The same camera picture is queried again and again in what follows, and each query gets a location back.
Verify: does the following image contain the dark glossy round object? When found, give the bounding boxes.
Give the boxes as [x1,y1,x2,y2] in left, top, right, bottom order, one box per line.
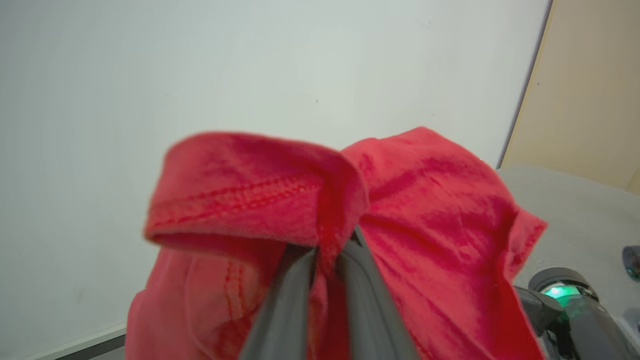
[622,245,640,281]

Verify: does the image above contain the red cloth garment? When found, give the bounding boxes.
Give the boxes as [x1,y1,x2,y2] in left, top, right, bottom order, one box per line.
[124,126,549,360]

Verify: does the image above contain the beige wooden door panel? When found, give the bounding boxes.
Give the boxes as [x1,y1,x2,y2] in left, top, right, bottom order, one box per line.
[500,0,640,195]

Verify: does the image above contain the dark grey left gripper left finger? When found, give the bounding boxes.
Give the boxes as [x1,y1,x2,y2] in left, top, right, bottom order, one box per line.
[239,244,319,360]

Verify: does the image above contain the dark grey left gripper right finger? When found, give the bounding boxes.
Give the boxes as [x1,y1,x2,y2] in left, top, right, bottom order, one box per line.
[336,226,420,360]

